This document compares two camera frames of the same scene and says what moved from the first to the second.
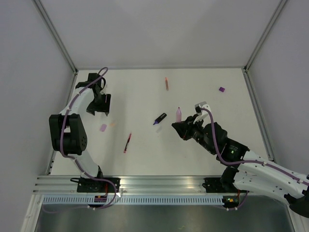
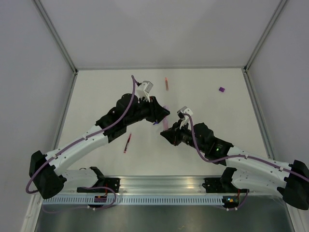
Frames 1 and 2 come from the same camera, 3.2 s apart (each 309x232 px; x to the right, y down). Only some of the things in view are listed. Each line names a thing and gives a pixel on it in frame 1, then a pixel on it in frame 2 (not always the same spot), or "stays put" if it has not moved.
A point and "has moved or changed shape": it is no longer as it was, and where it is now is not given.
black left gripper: (106, 99) → (157, 112)
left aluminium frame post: (57, 36) stays put
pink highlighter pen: (178, 115) has moved or changed shape
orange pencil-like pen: (166, 84) stays put
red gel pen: (125, 150) stays put
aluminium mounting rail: (53, 184) stays put
